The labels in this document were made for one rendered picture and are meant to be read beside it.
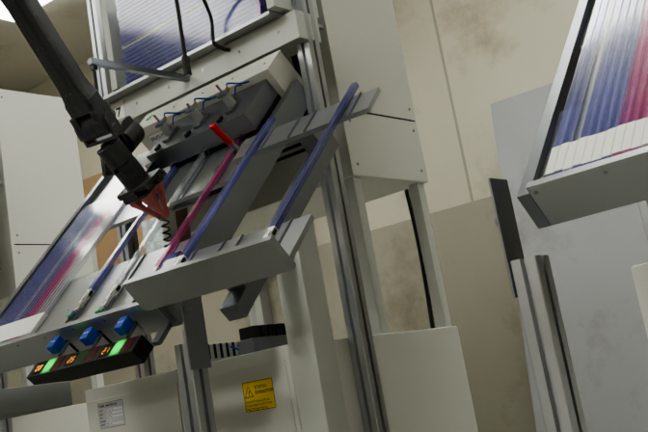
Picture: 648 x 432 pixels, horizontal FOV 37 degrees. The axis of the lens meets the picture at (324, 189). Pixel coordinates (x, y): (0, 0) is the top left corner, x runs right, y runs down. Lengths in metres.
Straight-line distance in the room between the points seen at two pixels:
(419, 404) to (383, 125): 0.70
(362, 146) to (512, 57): 2.55
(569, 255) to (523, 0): 1.31
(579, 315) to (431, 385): 1.95
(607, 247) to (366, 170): 2.06
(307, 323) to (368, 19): 1.10
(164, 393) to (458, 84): 3.03
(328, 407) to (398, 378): 0.60
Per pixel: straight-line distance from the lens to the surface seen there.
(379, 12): 2.67
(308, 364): 1.74
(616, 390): 4.21
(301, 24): 2.31
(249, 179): 2.07
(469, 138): 4.92
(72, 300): 2.20
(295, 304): 1.75
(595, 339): 4.26
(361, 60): 2.52
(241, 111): 2.19
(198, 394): 1.80
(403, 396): 2.32
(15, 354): 2.24
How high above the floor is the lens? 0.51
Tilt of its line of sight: 12 degrees up
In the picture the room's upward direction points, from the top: 10 degrees counter-clockwise
